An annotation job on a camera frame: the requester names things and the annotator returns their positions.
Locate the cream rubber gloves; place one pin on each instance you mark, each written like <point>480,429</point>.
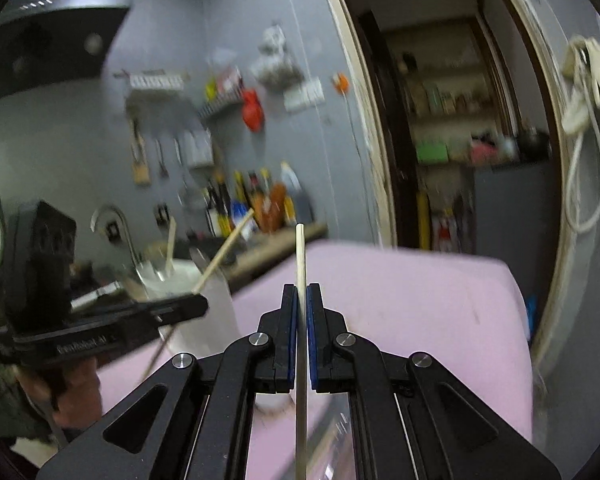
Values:
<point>592,70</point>

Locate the yellow bottle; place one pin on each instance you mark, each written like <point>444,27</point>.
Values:
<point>423,220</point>

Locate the clear bag of dried goods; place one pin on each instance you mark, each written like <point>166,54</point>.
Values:
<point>275,65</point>

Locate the red plastic bag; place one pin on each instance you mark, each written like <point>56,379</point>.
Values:
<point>253,110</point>

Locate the white wall box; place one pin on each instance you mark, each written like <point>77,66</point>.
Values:
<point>200,149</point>

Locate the pink cloth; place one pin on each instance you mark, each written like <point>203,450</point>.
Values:
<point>485,151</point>

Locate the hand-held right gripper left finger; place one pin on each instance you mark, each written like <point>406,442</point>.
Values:
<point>215,410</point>

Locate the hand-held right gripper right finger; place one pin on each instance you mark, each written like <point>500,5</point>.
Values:
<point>380,410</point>

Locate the black cooking pot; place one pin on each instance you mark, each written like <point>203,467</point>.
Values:
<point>534,146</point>

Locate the orange wall plug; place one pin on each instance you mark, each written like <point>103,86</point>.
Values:
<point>340,82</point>

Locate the black wall socket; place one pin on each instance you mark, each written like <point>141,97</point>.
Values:
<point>112,230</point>
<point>161,212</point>

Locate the grey cabinet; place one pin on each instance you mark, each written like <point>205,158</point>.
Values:
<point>510,220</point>

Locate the wooden shelf unit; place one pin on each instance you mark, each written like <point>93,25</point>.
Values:
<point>445,120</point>

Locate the green box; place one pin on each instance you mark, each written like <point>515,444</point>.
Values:
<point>431,152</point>

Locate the blue label sauce bottle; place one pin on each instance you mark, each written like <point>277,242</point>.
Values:
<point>239,205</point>

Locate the person's left hand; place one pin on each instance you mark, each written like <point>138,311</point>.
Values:
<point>75,390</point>

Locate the red white snack packet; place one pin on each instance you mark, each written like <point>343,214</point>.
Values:
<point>230,81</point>

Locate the yellow snack packet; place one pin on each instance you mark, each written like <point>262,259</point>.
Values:
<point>211,90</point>

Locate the white wall switch panel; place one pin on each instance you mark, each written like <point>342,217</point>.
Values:
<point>305,95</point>

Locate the hanging metal peeler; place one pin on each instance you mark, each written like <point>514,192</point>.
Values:
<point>161,157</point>

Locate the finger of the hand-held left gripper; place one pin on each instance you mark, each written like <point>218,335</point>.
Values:
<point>180,306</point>

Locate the black range hood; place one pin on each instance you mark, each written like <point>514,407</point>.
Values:
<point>55,40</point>

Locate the cream door frame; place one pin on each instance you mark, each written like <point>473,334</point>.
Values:
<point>375,135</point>

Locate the blue plastic item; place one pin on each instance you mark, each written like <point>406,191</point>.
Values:
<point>531,317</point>

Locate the white plastic wall basket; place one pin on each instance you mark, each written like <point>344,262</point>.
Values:
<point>155,81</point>

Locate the orange bottle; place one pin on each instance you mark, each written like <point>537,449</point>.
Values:
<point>276,207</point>

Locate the clear sauce bottle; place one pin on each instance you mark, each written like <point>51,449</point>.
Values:
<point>266,180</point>

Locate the white plastic cutlery holder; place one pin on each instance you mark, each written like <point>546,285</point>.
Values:
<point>215,320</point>

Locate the metal kitchen faucet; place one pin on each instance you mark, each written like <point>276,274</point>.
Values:
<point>122,220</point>

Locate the metal wall shelf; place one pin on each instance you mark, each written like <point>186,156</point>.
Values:
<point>220,107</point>

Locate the wooden wall knife holder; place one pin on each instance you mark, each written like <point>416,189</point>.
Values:
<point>140,160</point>

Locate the pink floral tablecloth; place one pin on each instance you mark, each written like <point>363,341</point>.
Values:
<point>420,335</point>

